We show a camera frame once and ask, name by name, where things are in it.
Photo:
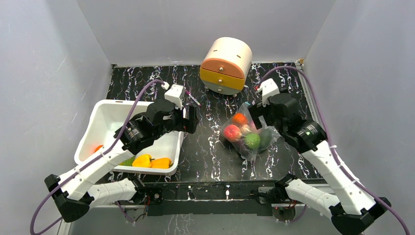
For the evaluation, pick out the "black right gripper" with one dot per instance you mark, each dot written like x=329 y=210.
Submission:
x=257 y=111

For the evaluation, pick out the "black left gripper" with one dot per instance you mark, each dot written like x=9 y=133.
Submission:
x=188 y=125

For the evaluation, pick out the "orange pumpkin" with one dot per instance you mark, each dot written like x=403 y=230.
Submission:
x=239 y=119

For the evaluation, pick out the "beige garlic bulb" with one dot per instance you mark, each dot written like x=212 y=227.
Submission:
x=245 y=129

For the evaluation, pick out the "clear zip top bag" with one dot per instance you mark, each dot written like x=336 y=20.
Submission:
x=246 y=153

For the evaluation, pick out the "dark green avocado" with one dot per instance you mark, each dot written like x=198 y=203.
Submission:
x=265 y=139

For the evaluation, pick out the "green cabbage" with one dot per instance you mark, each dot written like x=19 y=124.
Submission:
x=252 y=141

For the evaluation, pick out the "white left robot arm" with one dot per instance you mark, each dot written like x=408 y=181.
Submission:
x=94 y=184

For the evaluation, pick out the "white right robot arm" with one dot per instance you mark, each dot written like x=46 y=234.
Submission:
x=350 y=209

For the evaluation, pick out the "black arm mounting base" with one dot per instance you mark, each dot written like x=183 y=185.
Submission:
x=221 y=197

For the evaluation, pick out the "pink marker pen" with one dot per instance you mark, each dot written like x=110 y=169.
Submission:
x=193 y=98

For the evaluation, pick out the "yellow orange bell pepper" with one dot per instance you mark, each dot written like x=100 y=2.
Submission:
x=162 y=163

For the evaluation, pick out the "round pastel drawer cabinet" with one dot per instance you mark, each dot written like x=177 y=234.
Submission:
x=225 y=68

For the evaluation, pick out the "green leafy vegetable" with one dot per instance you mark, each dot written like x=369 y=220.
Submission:
x=128 y=162

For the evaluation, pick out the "white plastic bin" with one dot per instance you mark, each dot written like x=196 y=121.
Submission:
x=129 y=128

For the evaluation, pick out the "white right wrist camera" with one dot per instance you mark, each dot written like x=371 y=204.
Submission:
x=267 y=89

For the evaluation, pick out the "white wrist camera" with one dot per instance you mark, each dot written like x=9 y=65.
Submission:
x=175 y=95
x=267 y=89

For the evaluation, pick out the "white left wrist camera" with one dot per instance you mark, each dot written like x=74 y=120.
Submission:
x=175 y=95

